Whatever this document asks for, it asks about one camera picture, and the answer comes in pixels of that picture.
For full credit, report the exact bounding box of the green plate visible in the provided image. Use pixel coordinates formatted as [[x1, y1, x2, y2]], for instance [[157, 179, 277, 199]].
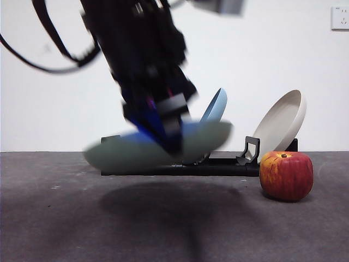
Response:
[[83, 120, 235, 176]]

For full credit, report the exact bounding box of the red yellow apple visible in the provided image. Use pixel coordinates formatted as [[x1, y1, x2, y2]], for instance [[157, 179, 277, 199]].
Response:
[[258, 151, 314, 203]]

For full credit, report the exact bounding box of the blue plate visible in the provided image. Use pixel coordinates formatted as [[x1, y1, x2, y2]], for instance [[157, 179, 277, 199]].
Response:
[[200, 87, 228, 124]]

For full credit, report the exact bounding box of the black plate rack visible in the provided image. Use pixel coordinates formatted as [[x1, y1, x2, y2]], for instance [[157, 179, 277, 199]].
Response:
[[100, 135, 298, 177]]

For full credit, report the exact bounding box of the cream plate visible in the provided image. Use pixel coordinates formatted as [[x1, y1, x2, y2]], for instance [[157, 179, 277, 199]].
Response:
[[246, 89, 308, 165]]

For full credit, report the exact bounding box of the black cable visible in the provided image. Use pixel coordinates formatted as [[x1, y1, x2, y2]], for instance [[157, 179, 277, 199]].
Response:
[[0, 34, 95, 75], [32, 0, 99, 63]]

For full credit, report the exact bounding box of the pale grey camera box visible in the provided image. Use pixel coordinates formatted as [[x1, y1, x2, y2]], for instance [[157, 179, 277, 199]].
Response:
[[190, 0, 245, 16]]

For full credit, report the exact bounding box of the white wall socket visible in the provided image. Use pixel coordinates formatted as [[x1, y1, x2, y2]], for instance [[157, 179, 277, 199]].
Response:
[[330, 5, 349, 31]]

